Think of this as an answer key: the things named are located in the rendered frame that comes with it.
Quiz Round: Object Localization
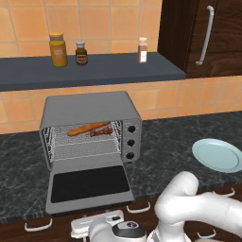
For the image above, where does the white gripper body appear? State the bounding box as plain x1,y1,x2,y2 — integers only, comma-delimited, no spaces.
70,210,125,239

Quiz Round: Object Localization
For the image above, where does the grey toaster oven door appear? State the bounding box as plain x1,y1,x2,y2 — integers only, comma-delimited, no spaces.
44,159,135,216

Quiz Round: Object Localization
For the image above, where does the red kebab skewer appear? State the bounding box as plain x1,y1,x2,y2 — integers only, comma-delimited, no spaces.
89,127,114,138

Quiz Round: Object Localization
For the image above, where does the golden baguette bread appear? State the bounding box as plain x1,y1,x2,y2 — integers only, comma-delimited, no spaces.
66,120,112,137

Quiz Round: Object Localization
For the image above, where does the grey toaster oven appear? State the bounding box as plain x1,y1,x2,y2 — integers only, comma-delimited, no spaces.
38,91,143,172

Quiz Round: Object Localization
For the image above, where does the dark wood cupboard door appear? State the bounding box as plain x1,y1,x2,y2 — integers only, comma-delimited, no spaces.
184,0,242,79

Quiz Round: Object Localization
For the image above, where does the dark wood drawer run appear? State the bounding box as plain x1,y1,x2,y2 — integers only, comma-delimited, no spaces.
0,183,242,242

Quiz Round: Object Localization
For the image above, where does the pale blue plate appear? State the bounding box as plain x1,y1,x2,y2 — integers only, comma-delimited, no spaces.
191,138,242,174

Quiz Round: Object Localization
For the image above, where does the small dark brown jar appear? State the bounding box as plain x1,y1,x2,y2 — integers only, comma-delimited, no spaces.
75,41,89,66

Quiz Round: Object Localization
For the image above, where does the yellow jar with lid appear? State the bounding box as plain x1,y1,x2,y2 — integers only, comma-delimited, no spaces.
48,31,69,68

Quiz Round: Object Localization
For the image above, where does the brown spice shaker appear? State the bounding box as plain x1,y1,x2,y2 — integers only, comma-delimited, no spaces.
137,37,148,64

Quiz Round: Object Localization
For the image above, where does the white drawer handle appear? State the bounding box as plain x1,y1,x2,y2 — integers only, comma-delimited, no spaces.
211,187,237,199
24,217,54,233
126,201,152,215
197,229,217,240

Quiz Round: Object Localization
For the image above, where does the wire oven rack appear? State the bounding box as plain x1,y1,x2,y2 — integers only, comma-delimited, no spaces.
42,120,123,163

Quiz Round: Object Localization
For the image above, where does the dark grey wall shelf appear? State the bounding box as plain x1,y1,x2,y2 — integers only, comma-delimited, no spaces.
0,51,187,93

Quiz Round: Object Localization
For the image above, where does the grey cupboard door handle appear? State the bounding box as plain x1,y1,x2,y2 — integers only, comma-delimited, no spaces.
195,5,216,66

